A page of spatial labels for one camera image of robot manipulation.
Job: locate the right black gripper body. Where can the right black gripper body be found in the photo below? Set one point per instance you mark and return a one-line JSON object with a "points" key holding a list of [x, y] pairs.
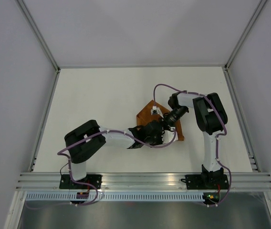
{"points": [[171, 119]]}

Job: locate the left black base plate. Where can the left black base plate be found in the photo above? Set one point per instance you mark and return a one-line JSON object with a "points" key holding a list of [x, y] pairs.
{"points": [[89, 182]]}

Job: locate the aluminium front rail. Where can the aluminium front rail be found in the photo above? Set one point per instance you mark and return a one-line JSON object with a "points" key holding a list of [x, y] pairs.
{"points": [[172, 182]]}

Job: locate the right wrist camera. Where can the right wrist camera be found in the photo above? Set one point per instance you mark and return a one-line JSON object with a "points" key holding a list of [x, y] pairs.
{"points": [[156, 111]]}

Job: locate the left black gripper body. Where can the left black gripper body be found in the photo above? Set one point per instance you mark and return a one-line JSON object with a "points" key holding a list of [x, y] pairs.
{"points": [[156, 140]]}

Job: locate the brown cloth napkin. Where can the brown cloth napkin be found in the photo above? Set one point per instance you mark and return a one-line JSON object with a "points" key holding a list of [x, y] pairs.
{"points": [[145, 116]]}

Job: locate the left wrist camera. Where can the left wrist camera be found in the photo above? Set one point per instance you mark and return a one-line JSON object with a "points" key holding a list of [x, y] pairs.
{"points": [[169, 136]]}

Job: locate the left aluminium frame post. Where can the left aluminium frame post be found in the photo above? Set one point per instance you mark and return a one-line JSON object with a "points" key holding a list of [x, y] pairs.
{"points": [[37, 33]]}

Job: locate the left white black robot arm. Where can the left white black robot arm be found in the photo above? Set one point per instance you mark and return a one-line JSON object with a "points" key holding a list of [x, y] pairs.
{"points": [[84, 141]]}

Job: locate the white slotted cable duct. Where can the white slotted cable duct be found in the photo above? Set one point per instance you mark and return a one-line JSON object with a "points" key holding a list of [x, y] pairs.
{"points": [[118, 196]]}

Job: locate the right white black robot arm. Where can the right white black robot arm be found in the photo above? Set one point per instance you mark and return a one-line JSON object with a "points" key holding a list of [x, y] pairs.
{"points": [[211, 119]]}

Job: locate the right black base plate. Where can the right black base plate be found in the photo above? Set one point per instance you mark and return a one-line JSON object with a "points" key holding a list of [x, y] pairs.
{"points": [[198, 182]]}

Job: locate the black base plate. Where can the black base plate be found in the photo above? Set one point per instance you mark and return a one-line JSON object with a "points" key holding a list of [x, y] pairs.
{"points": [[198, 182], [89, 182]]}

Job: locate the right aluminium frame post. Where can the right aluminium frame post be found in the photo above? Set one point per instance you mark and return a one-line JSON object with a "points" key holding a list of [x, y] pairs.
{"points": [[250, 24]]}

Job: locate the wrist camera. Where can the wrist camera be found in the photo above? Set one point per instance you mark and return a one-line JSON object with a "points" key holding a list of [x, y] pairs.
{"points": [[156, 111], [169, 136]]}

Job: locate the aluminium frame post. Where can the aluminium frame post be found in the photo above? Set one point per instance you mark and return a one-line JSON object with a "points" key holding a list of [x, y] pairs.
{"points": [[37, 33], [250, 24]]}

